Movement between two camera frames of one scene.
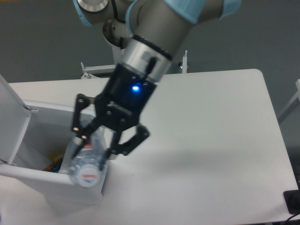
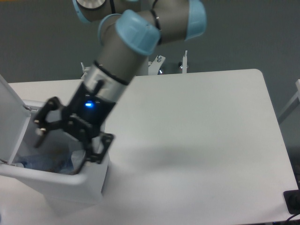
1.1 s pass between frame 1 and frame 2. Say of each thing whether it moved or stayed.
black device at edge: stayed
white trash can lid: stayed
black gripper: moved
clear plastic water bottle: moved
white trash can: stayed
